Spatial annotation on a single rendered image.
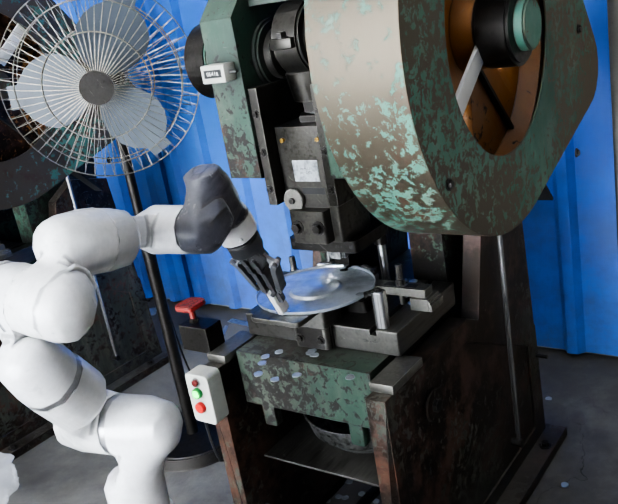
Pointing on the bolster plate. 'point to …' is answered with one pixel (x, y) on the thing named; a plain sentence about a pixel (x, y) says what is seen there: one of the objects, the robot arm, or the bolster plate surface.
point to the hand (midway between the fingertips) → (278, 300)
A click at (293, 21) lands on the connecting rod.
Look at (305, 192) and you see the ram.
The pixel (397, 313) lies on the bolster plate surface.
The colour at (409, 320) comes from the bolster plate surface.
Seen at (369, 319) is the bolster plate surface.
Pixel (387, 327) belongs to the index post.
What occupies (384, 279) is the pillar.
